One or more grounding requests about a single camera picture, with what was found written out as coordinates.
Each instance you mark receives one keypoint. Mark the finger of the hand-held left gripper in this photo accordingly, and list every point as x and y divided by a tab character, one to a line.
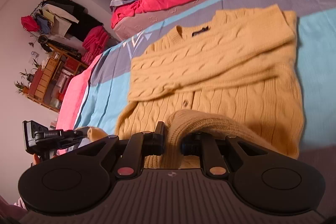
76	134

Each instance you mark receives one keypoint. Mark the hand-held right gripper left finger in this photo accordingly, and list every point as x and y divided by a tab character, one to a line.
159	138

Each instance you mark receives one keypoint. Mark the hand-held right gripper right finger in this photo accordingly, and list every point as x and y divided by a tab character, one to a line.
187	147

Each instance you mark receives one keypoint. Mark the red folded clothes pile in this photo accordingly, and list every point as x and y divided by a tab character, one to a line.
94	43

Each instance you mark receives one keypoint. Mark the person's left hand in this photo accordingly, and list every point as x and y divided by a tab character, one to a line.
36	159

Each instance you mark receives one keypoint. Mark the pink bed sheet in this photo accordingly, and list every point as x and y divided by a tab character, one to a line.
73	92

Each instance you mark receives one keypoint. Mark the blue grey patterned bedsheet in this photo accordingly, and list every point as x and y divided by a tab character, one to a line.
110	92

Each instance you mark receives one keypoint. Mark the wooden shelf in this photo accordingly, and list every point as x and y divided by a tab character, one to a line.
50	82

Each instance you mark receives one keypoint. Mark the potted green plant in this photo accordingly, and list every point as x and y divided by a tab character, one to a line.
22	82

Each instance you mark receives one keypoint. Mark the red hanging cloth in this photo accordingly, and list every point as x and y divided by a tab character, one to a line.
29	23

